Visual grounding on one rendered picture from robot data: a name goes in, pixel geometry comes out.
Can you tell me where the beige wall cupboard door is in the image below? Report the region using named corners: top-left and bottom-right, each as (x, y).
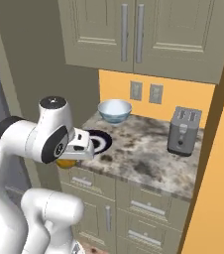
top-left (133, 0), bottom-right (224, 85)
top-left (57, 0), bottom-right (137, 73)

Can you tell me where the beige base cupboard door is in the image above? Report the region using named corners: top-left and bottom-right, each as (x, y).
top-left (60, 182), bottom-right (118, 254)

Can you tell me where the grey toaster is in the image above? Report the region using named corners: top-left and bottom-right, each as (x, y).
top-left (167, 105), bottom-right (203, 158)

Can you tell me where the grey cupboard door handle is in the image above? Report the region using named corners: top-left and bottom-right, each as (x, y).
top-left (136, 3), bottom-right (146, 64)
top-left (120, 3), bottom-right (130, 64)

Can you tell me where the yellow squash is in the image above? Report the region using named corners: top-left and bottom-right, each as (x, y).
top-left (56, 159), bottom-right (77, 170)

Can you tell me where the dark blue and white plate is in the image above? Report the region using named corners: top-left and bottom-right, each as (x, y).
top-left (83, 129), bottom-right (114, 156)

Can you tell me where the wide beige drawer front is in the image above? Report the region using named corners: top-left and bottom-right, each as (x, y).
top-left (116, 179), bottom-right (191, 233)
top-left (116, 208), bottom-right (185, 254)

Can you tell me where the long grey drawer handle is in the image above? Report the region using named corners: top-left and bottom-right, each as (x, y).
top-left (127, 229), bottom-right (164, 248)
top-left (130, 199), bottom-right (168, 216)

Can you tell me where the pale blue glass bowl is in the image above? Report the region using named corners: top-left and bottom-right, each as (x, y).
top-left (97, 98), bottom-right (134, 125)

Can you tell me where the grey base cupboard handle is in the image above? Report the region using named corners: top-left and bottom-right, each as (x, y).
top-left (104, 204), bottom-right (113, 233)

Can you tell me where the grey wall socket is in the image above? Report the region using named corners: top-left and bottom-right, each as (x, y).
top-left (149, 83), bottom-right (165, 105)
top-left (129, 80), bottom-right (144, 102)

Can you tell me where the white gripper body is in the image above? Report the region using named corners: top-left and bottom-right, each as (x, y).
top-left (62, 140), bottom-right (95, 163)

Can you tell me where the small beige drawer front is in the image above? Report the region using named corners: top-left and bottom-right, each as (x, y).
top-left (58, 165), bottom-right (117, 201)

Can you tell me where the short grey drawer handle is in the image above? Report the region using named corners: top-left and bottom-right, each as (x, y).
top-left (70, 176), bottom-right (94, 188)

